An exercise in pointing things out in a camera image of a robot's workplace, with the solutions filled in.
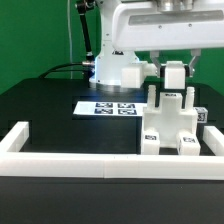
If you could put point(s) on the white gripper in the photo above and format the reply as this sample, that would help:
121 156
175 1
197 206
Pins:
141 26

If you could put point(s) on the white chair back frame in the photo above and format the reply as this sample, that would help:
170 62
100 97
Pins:
153 75

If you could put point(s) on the white chair seat block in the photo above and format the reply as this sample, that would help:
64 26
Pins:
169 119

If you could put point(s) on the small white chair part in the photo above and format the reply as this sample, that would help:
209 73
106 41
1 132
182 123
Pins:
150 143

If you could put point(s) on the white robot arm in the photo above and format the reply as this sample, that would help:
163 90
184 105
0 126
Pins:
108 64

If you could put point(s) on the white tagged cube right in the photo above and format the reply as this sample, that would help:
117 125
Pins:
202 114

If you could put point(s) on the white marker base sheet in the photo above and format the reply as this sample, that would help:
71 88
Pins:
90 108

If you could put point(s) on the white U-shaped fence frame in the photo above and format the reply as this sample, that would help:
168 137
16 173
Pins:
13 162

